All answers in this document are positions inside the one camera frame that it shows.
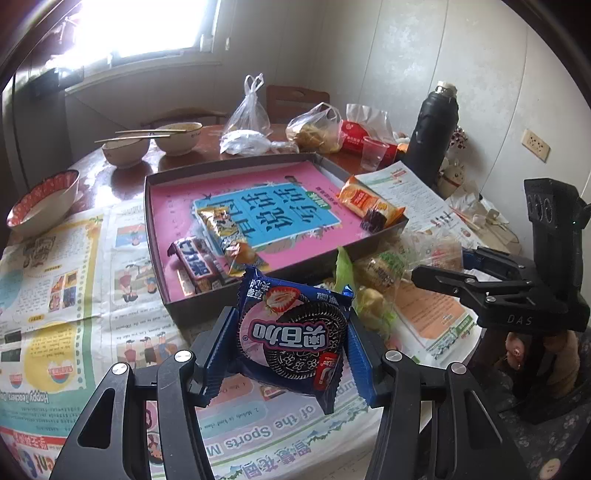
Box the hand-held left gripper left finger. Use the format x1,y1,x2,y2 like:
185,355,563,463
48,305,241,480

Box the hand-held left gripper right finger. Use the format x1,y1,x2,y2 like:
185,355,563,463
345,307,518,480

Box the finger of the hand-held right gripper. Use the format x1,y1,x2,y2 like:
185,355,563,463
462,246,539,285
411,265,509,319

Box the clear plastic snack packet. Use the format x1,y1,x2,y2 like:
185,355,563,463
401,228,463,278

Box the small yellow green snack packet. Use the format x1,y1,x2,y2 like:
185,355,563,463
357,285,399,334

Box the clear cake packet green label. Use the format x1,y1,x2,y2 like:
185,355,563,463
355,251,408,292

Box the blue sandwich cookie packet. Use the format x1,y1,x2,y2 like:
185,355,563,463
237,265,355,415

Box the dark purple snack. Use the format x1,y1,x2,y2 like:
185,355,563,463
359,207,387,234

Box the dark chocolate bar packet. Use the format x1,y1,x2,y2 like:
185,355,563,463
167,237,232,295

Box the orange cracker packet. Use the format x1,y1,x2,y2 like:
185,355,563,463
336,177,407,232

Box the yellow brown striped snack packet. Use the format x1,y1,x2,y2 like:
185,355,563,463
196,205,269,278

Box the shallow grey box pink lining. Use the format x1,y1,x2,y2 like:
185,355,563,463
143,153,410,329

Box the person's right hand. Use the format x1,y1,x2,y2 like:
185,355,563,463
505,329,581,399

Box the orange page newspaper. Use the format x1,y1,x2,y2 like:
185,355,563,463
392,276,479,371

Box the wrapped disposable chopsticks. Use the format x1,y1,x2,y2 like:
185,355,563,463
452,207,486,232

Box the crumpled white tissue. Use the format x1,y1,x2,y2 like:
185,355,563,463
450,193,482,219

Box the white text newspaper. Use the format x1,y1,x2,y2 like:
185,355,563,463
355,160,463,241

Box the beige rabbit figurine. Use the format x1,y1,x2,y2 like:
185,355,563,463
438,159,465,197

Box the black thermos bottle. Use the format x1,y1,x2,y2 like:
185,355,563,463
406,80,461,188

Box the clear plastic cup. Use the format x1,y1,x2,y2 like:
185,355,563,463
359,136,391,173

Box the colourful cartoon newspaper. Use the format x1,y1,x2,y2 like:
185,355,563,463
0,198,385,480

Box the red tissue pack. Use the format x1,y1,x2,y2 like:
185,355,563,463
339,103,408,160

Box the dark floral clothing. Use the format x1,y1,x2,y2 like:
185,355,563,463
498,391,591,480

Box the plastic bag with yellow food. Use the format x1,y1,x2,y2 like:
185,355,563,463
286,102,343,154

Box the crumpled clear plastic bag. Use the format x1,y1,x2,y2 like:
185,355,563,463
219,130,299,156

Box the large beige bowl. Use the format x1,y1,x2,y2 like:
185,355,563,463
154,122,204,157

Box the small beige bowl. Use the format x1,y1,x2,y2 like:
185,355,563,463
101,136,151,168

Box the red patterned bowl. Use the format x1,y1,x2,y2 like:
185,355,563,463
6,169,81,239

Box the wooden chair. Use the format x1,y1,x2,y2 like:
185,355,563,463
265,85,331,126

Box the knotted clear plastic bag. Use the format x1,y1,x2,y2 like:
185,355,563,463
224,73,271,140

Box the window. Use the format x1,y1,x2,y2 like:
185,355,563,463
78,0,223,62

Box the white wall socket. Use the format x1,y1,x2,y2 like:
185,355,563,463
521,128,551,162

